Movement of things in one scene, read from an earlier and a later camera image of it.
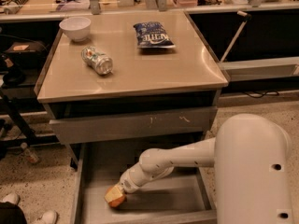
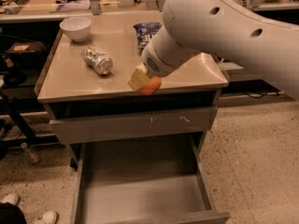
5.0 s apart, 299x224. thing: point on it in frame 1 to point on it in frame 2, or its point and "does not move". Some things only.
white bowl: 76,27 does not move
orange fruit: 117,203 to 151,87
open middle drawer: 185,196 does not move
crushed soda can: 100,62 does not move
